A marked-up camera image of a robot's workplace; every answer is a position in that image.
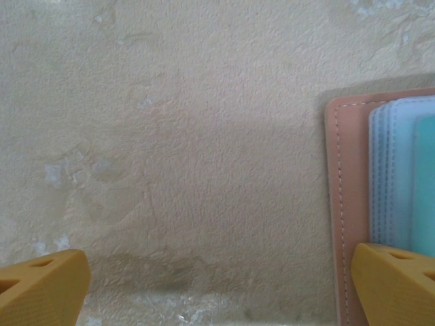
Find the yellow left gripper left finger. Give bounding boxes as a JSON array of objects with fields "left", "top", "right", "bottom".
[{"left": 0, "top": 249, "right": 92, "bottom": 326}]

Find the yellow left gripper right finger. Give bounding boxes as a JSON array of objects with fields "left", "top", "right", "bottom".
[{"left": 350, "top": 242, "right": 435, "bottom": 326}]

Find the teal credit card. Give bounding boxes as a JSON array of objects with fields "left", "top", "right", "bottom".
[{"left": 412, "top": 114, "right": 435, "bottom": 258}]

